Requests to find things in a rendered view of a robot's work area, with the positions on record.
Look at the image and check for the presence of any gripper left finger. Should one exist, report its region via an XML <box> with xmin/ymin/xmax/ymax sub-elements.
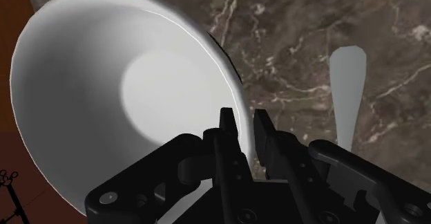
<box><xmin>84</xmin><ymin>107</ymin><xmax>254</xmax><ymax>224</ymax></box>

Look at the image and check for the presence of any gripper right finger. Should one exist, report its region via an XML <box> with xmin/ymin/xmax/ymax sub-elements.
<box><xmin>253</xmin><ymin>109</ymin><xmax>431</xmax><ymax>224</ymax></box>

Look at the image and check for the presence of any white bowl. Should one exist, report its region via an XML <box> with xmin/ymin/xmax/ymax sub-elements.
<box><xmin>9</xmin><ymin>0</ymin><xmax>254</xmax><ymax>216</ymax></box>

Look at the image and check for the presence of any grey spatula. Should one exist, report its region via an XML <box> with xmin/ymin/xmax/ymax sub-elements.
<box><xmin>329</xmin><ymin>45</ymin><xmax>368</xmax><ymax>153</ymax></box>

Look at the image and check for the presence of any black metal stand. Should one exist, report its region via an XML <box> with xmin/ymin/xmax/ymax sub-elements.
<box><xmin>0</xmin><ymin>169</ymin><xmax>31</xmax><ymax>224</ymax></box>

